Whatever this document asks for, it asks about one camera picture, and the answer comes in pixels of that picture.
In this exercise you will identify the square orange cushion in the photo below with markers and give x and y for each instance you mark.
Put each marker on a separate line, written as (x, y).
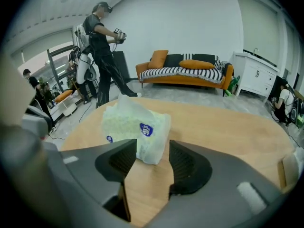
(158, 59)

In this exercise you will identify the green rimmed backpack pod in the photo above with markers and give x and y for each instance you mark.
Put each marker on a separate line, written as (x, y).
(297, 110)

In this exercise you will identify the white oval backpack pod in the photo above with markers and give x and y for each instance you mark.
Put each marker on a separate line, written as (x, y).
(83, 68)

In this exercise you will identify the metal faucet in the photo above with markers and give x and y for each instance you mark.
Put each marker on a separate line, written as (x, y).
(255, 51)

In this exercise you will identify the black white striped blanket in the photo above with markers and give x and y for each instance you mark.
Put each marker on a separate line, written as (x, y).
(180, 72)

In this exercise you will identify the oblong orange cushion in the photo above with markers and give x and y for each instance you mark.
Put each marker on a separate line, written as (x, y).
(196, 64)

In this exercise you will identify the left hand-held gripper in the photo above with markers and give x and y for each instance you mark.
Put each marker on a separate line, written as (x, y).
(35, 125)

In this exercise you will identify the orange seat cushion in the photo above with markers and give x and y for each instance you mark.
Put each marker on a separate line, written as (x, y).
(63, 96)

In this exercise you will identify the white round stool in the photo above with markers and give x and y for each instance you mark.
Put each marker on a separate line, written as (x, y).
(67, 107)

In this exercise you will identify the grey white backpack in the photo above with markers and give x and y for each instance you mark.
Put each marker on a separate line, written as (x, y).
(82, 37)

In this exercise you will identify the orange sofa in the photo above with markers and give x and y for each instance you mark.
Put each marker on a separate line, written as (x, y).
(185, 81)

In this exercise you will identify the oval wooden table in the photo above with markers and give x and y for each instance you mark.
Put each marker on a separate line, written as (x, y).
(213, 132)

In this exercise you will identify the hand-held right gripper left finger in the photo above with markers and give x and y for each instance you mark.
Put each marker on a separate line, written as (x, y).
(95, 158)

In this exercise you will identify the white roller blind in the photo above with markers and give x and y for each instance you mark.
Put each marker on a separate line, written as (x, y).
(256, 25)
(42, 46)

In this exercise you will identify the white sink cabinet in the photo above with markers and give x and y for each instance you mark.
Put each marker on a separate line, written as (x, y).
(254, 77)

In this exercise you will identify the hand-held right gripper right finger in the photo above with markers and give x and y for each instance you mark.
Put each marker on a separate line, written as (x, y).
(225, 186)

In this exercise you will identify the white plastic tissue pack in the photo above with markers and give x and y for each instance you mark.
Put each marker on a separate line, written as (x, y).
(133, 122)

